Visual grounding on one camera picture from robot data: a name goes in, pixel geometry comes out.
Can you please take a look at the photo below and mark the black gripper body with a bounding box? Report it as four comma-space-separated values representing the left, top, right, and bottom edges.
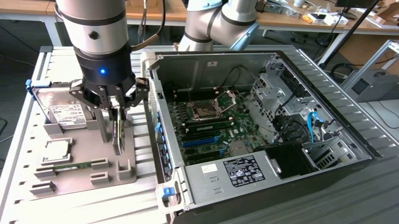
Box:
74, 45, 138, 89

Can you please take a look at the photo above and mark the graphics card with metal bracket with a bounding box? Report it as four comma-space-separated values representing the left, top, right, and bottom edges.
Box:
110, 97, 130, 156

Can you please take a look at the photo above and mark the hard disk with blue caddy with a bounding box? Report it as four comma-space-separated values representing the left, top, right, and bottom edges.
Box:
26, 79, 95, 130

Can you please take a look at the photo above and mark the open black PC case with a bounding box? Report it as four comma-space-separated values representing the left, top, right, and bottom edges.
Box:
140, 45, 383, 224

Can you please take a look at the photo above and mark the CPU socket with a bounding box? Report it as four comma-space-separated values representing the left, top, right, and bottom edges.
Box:
188, 101, 219, 121

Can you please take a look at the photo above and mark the silver CPU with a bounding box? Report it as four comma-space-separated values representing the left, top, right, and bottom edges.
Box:
43, 141, 71, 161

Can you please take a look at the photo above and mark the black expansion slot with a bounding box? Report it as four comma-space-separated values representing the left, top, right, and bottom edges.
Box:
187, 155, 223, 164
186, 149, 220, 158
180, 132, 218, 142

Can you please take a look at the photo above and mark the dark green RAM stick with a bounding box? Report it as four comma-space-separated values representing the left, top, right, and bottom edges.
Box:
187, 124, 234, 134

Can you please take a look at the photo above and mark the metal socket cover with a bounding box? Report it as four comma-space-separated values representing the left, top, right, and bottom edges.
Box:
211, 90, 244, 110

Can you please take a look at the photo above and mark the grey plastic parts rack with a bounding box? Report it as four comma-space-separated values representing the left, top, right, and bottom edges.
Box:
27, 102, 138, 201

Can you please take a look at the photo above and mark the green RAM stick with label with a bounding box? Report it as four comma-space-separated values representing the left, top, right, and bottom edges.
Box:
40, 163, 95, 172

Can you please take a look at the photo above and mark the brown wooden box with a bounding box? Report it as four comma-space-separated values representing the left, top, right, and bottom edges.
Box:
126, 0, 166, 14

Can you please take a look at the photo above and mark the green motherboard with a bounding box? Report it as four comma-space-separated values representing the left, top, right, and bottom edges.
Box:
164, 88, 266, 166

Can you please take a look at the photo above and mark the wooden desk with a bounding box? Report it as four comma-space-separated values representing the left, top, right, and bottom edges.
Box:
258, 0, 399, 70
0, 0, 188, 46

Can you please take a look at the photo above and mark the silver chipset heatsink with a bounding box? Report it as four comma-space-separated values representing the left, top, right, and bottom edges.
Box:
228, 141, 248, 156

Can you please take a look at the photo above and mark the metal disk bay cage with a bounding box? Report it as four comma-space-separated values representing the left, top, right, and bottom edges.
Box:
248, 70, 301, 140

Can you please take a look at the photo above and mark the blue case latch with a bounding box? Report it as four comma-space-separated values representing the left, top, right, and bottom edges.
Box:
159, 186, 174, 199

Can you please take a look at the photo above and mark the grey power supply unit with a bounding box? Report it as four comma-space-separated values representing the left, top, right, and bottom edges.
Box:
182, 151, 283, 206

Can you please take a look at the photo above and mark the black plastic shroud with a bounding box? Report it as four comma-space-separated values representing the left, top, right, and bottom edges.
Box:
264, 142, 319, 180

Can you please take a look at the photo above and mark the grey metal device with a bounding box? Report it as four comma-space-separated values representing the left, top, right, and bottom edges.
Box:
263, 0, 284, 14

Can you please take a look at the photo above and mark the orange white small box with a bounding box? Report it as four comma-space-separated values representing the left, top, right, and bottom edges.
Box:
303, 13, 327, 25

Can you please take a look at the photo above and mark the slotted metal disk bay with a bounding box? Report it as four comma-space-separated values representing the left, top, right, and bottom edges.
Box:
302, 136, 353, 171

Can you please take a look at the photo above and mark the black monitor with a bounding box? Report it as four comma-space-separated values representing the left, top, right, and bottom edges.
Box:
334, 0, 381, 21

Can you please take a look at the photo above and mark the grey machine box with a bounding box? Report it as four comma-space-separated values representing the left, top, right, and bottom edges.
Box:
342, 69, 399, 103

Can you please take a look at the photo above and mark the black stand pole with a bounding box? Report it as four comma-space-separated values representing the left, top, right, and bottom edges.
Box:
317, 0, 382, 70

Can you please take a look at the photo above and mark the brown cardboard box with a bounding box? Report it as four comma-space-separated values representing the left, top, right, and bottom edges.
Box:
375, 0, 399, 30

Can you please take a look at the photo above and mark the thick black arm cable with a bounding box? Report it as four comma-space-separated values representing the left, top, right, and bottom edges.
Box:
130, 0, 167, 51

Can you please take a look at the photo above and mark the thin cable with silver plug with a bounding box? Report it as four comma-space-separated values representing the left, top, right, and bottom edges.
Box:
138, 0, 148, 35

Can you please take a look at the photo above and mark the black wire bundle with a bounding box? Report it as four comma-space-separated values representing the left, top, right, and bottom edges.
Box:
272, 102, 313, 143

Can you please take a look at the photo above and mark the blue wire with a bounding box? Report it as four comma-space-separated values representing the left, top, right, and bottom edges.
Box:
307, 112, 323, 143

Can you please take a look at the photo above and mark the black coiled cable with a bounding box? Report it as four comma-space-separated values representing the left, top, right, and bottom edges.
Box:
330, 63, 357, 82

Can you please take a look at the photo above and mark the aluminium profile frame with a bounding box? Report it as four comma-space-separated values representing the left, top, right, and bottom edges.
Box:
358, 38, 399, 79

